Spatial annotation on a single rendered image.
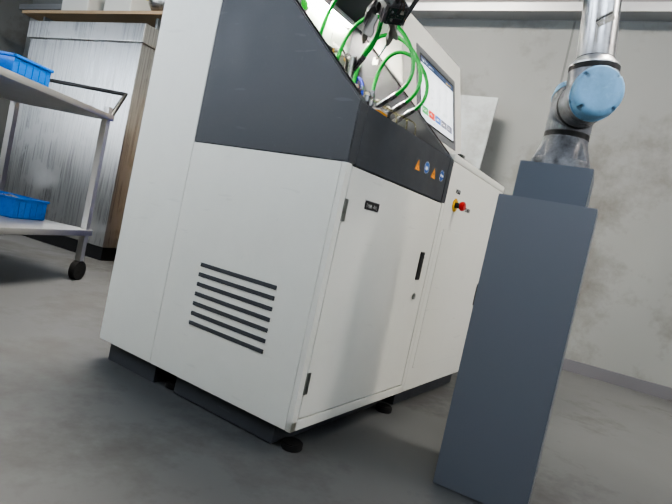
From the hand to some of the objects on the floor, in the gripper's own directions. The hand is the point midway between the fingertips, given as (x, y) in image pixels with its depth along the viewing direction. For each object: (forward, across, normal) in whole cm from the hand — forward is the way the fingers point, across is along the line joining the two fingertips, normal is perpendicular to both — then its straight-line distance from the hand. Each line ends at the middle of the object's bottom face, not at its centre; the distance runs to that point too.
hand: (375, 39), depth 156 cm
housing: (+138, -22, -26) cm, 142 cm away
